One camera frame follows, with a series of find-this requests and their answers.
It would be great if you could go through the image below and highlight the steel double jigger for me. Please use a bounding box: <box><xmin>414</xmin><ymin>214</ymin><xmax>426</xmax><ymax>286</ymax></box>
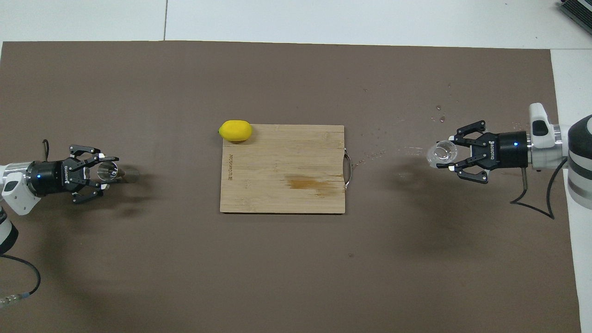
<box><xmin>96</xmin><ymin>159</ymin><xmax>141</xmax><ymax>185</ymax></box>

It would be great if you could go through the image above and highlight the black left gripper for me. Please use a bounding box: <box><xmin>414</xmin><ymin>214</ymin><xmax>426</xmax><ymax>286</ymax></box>
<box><xmin>25</xmin><ymin>145</ymin><xmax>120</xmax><ymax>205</ymax></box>

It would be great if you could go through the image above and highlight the brown table mat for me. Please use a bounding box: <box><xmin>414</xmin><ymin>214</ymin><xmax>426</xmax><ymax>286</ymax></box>
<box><xmin>0</xmin><ymin>41</ymin><xmax>582</xmax><ymax>333</ymax></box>

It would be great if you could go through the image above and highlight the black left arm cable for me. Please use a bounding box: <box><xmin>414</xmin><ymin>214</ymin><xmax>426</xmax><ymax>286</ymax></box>
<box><xmin>0</xmin><ymin>139</ymin><xmax>49</xmax><ymax>308</ymax></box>

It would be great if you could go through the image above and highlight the clear glass cup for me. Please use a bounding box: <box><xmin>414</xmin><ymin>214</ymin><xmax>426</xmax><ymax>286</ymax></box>
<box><xmin>426</xmin><ymin>140</ymin><xmax>459</xmax><ymax>168</ymax></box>

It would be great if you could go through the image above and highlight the yellow lemon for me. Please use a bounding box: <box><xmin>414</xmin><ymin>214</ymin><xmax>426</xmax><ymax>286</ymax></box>
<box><xmin>218</xmin><ymin>120</ymin><xmax>253</xmax><ymax>142</ymax></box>

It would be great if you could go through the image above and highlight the wooden cutting board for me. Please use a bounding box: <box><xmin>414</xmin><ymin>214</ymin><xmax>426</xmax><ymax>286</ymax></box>
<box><xmin>220</xmin><ymin>124</ymin><xmax>353</xmax><ymax>215</ymax></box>

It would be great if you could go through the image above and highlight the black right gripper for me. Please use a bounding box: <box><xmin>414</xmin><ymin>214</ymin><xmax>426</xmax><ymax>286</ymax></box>
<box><xmin>448</xmin><ymin>120</ymin><xmax>530</xmax><ymax>185</ymax></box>

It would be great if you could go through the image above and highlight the grey ribbed device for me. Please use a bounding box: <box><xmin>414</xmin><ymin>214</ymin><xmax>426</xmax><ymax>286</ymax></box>
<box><xmin>556</xmin><ymin>0</ymin><xmax>592</xmax><ymax>34</ymax></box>

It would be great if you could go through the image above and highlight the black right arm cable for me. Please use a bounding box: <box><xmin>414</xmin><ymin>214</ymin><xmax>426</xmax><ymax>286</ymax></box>
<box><xmin>510</xmin><ymin>157</ymin><xmax>569</xmax><ymax>220</ymax></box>

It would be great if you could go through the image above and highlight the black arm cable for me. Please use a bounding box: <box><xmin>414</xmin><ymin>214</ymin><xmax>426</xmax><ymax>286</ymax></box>
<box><xmin>0</xmin><ymin>139</ymin><xmax>49</xmax><ymax>308</ymax></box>
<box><xmin>510</xmin><ymin>157</ymin><xmax>569</xmax><ymax>220</ymax></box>

